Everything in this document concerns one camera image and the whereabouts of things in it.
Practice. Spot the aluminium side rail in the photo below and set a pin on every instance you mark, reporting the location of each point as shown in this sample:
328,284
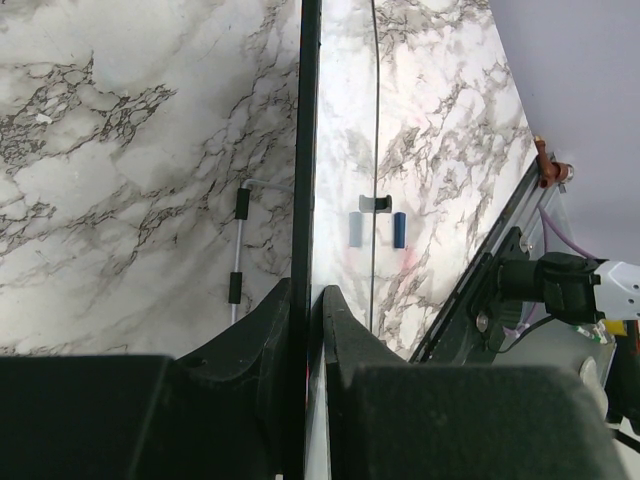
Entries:
521,210

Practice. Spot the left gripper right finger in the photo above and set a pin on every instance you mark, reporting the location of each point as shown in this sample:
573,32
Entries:
389,419

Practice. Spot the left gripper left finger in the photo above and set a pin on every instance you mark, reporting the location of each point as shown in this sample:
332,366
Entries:
218,412

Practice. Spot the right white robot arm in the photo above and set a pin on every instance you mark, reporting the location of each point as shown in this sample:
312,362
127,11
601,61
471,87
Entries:
573,289

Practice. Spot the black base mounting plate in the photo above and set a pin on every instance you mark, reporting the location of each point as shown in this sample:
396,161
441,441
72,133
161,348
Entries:
470,327

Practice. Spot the brown clamp knob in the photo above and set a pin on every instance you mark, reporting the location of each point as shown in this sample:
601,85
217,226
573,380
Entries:
550,172

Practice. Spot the white whiteboard black frame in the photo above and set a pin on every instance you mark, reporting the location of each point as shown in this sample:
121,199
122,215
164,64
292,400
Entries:
336,137

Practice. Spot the whiteboard wire stand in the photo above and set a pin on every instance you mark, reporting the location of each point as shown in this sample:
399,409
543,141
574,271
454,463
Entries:
241,215

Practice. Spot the blue marker cap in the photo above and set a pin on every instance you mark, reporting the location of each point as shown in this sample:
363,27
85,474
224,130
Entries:
399,230

